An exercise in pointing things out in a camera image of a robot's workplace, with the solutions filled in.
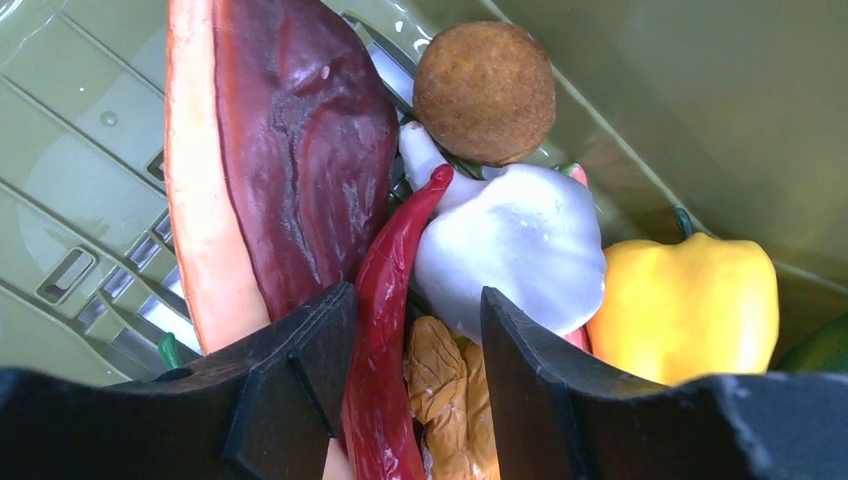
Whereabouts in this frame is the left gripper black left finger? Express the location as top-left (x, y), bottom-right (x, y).
top-left (1, 282), bottom-right (358, 479)

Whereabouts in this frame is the olive green plastic basket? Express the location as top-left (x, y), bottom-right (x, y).
top-left (1, 1), bottom-right (847, 385)

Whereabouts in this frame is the long red chili pepper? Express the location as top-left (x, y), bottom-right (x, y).
top-left (342, 165), bottom-right (454, 479)

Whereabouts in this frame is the dark green avocado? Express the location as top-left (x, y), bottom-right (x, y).
top-left (777, 315), bottom-right (847, 373)

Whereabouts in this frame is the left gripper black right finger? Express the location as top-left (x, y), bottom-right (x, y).
top-left (481, 287), bottom-right (847, 479)

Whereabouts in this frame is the orange fried chicken piece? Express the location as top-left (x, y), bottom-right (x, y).
top-left (405, 316), bottom-right (501, 479)

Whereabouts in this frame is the white mushroom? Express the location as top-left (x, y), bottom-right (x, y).
top-left (414, 163), bottom-right (607, 344)

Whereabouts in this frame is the brown kiwi fruit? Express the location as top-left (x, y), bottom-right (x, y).
top-left (413, 21), bottom-right (556, 166)

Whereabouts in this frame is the yellow bell pepper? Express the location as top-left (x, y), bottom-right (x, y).
top-left (587, 209), bottom-right (780, 385)

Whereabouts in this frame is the short red chili pepper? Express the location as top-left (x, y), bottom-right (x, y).
top-left (157, 332), bottom-right (183, 370)

